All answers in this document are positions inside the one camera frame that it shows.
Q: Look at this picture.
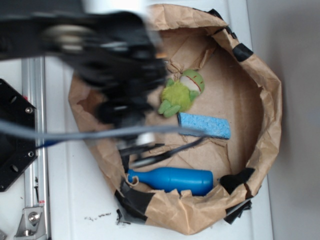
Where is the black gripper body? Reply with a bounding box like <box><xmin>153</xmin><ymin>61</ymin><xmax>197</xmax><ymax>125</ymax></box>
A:
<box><xmin>57</xmin><ymin>37</ymin><xmax>168</xmax><ymax>151</ymax></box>

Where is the green plush frog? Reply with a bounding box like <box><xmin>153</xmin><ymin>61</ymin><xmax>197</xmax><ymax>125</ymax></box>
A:
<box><xmin>157</xmin><ymin>69</ymin><xmax>205</xmax><ymax>118</ymax></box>

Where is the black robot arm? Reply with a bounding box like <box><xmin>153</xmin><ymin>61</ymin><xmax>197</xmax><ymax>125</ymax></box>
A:
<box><xmin>0</xmin><ymin>11</ymin><xmax>166</xmax><ymax>146</ymax></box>

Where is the blue sponge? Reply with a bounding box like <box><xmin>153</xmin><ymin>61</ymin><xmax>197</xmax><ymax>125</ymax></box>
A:
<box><xmin>177</xmin><ymin>112</ymin><xmax>231</xmax><ymax>140</ymax></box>

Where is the blue plastic bottle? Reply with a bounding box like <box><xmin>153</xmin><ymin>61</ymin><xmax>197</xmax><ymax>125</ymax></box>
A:
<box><xmin>127</xmin><ymin>167</ymin><xmax>214</xmax><ymax>196</ymax></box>

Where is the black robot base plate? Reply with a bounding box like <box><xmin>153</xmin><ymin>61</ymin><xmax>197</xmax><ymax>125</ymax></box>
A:
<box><xmin>0</xmin><ymin>79</ymin><xmax>37</xmax><ymax>192</ymax></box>

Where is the aluminium rail frame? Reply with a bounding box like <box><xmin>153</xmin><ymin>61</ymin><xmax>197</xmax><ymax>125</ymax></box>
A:
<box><xmin>14</xmin><ymin>57</ymin><xmax>52</xmax><ymax>240</ymax></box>

